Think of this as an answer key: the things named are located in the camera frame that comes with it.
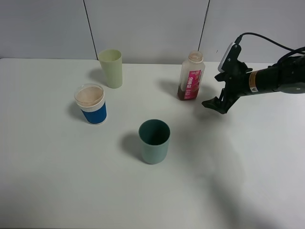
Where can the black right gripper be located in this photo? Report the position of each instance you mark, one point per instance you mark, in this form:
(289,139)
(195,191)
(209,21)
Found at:
(235,75)

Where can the pink label drink bottle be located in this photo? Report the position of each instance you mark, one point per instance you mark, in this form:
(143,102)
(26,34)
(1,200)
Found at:
(191,75)

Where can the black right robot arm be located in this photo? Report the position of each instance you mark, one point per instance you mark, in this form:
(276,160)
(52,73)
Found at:
(286,76)

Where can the teal green plastic cup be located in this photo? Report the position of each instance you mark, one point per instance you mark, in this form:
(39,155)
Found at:
(155,136)

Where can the pale green plastic cup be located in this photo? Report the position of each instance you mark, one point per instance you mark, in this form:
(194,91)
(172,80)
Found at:
(111,64)

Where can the blue sleeved glass cup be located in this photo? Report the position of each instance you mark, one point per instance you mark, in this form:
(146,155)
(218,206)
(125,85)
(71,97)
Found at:
(90,98)

